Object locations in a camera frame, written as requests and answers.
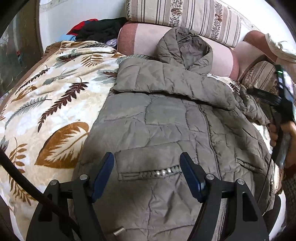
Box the olive quilted hooded jacket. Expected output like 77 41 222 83
73 27 274 240

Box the black cable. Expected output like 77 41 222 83
0 149 80 235

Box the pink quilted bolster cushion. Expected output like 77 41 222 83
117 22 239 80

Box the brown sofa armrest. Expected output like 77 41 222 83
232 30 277 82

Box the person's right hand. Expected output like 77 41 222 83
268 121 295 168

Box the striped floral side cushion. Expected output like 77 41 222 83
239 61 280 106

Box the pile of dark clothes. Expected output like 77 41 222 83
58 17 127 48

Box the leaf pattern fleece blanket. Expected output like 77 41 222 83
0 40 287 241

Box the striped floral back cushion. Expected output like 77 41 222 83
126 0 241 48

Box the cream lace cloth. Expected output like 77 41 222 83
265 33 295 63

